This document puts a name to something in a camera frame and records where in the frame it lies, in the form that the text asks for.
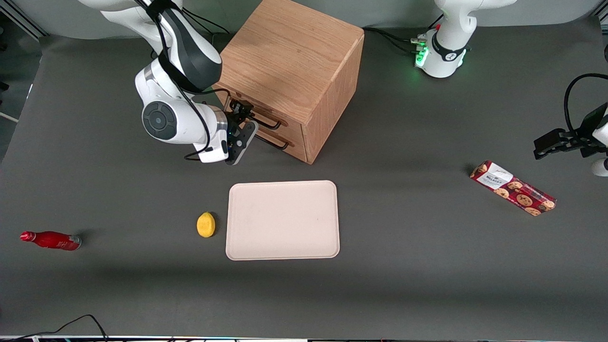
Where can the wooden drawer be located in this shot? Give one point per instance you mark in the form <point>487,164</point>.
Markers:
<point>295,129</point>
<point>297,151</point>

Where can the red cookie box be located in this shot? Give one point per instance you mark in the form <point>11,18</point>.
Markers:
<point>513,189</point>

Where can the yellow lemon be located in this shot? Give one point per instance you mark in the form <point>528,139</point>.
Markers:
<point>205,225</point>

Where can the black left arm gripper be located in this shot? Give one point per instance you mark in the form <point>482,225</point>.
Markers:
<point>571,140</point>

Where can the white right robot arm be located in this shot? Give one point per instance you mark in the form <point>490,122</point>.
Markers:
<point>166,118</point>

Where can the wooden drawer cabinet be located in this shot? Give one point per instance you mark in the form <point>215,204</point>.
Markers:
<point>285,47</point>

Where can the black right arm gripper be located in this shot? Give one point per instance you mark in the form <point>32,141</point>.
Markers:
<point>236,115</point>

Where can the beige rectangular tray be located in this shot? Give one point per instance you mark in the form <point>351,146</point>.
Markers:
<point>285,221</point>

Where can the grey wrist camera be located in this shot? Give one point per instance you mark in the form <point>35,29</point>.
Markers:
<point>601,167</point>
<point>242,147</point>

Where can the aluminium frame profile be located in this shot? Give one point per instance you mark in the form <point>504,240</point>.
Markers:
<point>28,23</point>

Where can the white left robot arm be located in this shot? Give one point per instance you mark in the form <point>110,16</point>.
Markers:
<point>441,69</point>

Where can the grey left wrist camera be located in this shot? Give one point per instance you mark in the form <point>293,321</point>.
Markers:
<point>601,167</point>

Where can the red bottle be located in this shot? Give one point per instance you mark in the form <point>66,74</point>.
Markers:
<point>52,240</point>

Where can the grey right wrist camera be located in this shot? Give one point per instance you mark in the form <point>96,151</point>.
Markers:
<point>242,147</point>

